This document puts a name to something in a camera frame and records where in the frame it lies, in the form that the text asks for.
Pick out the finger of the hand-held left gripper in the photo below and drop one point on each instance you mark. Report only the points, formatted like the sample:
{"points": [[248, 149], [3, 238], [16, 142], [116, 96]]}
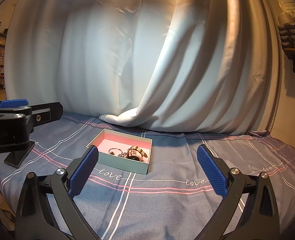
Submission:
{"points": [[12, 103], [47, 112]]}

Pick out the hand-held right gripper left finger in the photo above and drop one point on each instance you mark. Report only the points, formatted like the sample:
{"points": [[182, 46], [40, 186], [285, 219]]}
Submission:
{"points": [[83, 172]]}

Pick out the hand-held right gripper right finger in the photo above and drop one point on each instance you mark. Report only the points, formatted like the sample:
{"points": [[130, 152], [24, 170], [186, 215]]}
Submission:
{"points": [[210, 172]]}

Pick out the pink lined jewelry box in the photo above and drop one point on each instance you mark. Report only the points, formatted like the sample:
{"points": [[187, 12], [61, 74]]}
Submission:
{"points": [[127, 166]]}

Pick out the black smartphone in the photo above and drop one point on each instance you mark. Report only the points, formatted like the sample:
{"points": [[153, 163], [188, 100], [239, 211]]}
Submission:
{"points": [[18, 155]]}

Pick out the grey plaid bedsheet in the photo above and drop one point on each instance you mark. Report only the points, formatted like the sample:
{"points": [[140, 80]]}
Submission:
{"points": [[162, 205]]}

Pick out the white curtain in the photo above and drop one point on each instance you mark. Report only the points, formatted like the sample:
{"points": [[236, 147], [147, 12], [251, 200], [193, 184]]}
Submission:
{"points": [[137, 55]]}

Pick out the group of dark jars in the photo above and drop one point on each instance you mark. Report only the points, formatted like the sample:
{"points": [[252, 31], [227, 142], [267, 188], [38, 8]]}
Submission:
{"points": [[291, 33]]}

